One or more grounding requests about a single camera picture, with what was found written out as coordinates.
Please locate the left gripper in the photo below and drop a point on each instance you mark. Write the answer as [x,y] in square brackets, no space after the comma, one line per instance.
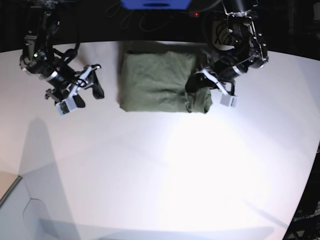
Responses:
[225,74]

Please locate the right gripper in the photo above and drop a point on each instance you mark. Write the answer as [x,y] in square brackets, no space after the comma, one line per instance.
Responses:
[66,82]

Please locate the green t-shirt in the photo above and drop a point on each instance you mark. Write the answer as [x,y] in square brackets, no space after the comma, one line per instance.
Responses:
[152,78]

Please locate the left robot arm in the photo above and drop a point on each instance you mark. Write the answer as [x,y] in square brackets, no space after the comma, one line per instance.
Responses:
[247,39]

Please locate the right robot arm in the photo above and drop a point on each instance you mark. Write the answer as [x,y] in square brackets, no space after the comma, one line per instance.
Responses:
[41,59]

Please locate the black power strip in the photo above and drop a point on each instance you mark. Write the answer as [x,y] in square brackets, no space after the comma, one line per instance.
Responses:
[212,14]

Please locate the blue box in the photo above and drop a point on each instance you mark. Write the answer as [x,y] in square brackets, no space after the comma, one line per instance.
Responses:
[155,4]

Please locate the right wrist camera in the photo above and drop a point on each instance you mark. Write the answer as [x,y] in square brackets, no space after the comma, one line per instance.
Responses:
[66,106]

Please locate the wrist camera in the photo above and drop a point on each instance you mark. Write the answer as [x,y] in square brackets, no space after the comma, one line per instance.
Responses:
[229,101]
[66,106]

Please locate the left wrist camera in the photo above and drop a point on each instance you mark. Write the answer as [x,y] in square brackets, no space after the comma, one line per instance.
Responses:
[229,101]

